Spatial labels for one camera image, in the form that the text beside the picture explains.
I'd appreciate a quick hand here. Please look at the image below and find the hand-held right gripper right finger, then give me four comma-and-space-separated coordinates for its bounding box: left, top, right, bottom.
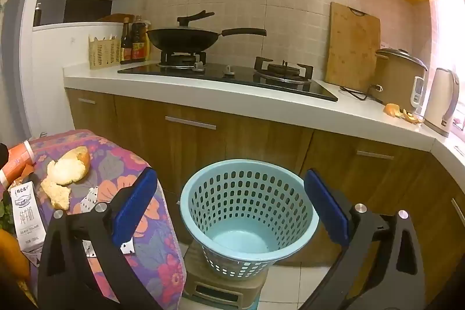
303, 168, 426, 310

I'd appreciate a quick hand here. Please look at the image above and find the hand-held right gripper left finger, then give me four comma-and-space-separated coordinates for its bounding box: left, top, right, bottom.
37, 166, 164, 310

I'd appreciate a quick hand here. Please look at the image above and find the light blue plastic basket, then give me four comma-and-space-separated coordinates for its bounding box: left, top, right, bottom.
180, 159, 320, 281

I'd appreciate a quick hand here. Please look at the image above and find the large orange peel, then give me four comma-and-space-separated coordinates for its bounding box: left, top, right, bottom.
47, 146, 91, 186

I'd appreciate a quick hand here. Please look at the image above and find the floral tablecloth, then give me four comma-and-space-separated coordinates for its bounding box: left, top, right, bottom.
0, 129, 187, 310

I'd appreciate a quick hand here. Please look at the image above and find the small pale orange peel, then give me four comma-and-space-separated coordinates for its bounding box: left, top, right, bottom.
40, 179, 72, 211

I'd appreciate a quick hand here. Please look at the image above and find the wooden base cabinet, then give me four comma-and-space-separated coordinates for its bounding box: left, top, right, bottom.
65, 88, 465, 307

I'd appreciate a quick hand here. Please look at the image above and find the white milk carton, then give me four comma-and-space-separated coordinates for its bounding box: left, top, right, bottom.
9, 179, 46, 267

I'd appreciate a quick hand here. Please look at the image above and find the beige plastic stool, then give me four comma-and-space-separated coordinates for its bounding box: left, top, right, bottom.
182, 243, 267, 307

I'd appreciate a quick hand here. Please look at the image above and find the orange white cup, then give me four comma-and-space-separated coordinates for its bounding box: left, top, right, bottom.
0, 142, 35, 191

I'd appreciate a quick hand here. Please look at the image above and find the orange fruit piece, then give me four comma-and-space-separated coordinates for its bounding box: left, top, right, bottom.
0, 228, 30, 282

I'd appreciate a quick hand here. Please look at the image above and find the beige rice cooker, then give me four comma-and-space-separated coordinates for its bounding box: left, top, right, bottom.
374, 49, 428, 106

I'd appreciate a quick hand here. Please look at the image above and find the black gas stove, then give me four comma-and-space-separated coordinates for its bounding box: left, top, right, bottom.
117, 52, 338, 102

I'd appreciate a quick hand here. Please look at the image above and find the white electric kettle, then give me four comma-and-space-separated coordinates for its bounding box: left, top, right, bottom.
424, 68, 460, 138

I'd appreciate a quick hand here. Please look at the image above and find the beige wicker holder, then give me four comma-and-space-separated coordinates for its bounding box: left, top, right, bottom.
88, 35, 122, 70

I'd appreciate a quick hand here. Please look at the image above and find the wooden cutting board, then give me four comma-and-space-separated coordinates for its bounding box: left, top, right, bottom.
324, 2, 381, 93

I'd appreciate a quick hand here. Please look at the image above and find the dark sauce bottle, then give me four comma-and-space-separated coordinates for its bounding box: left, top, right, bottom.
121, 17, 133, 64

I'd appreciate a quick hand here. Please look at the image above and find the yellow oil bottle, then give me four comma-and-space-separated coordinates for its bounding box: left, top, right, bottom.
144, 19, 151, 61

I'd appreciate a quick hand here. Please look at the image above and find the red label sauce bottle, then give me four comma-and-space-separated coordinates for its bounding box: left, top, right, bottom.
131, 15, 146, 63

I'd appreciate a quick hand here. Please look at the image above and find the black wok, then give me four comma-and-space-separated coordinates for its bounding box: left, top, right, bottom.
146, 10, 267, 52

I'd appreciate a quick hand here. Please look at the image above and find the black power cable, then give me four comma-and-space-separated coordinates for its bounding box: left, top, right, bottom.
339, 84, 384, 104

